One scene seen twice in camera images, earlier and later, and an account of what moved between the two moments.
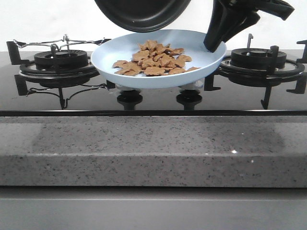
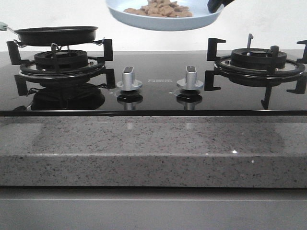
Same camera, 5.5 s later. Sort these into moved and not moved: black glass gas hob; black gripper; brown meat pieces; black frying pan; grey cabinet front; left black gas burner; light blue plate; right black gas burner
Moved: light blue plate; black gripper; brown meat pieces; black frying pan
Not moved: right black gas burner; black glass gas hob; grey cabinet front; left black gas burner
